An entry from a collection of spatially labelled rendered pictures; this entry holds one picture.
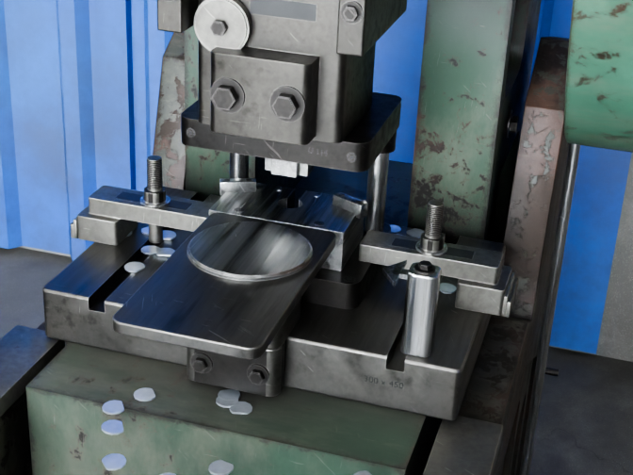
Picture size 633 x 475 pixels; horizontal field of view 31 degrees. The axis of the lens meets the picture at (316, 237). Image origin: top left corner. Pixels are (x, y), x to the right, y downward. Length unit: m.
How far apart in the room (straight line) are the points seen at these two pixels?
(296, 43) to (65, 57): 1.54
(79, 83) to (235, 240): 1.50
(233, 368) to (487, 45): 0.47
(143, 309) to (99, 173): 1.67
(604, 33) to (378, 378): 0.48
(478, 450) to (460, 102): 0.43
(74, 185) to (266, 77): 1.66
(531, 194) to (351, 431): 0.45
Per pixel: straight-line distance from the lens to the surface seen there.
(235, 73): 1.08
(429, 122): 1.34
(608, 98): 0.83
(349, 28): 1.02
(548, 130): 1.41
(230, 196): 1.25
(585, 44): 0.78
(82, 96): 2.61
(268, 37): 1.09
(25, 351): 1.24
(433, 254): 1.20
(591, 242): 2.42
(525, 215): 1.42
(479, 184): 1.36
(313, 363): 1.13
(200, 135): 1.16
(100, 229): 1.31
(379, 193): 1.26
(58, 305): 1.23
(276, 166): 1.19
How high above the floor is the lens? 1.28
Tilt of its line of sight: 26 degrees down
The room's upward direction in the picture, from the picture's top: 3 degrees clockwise
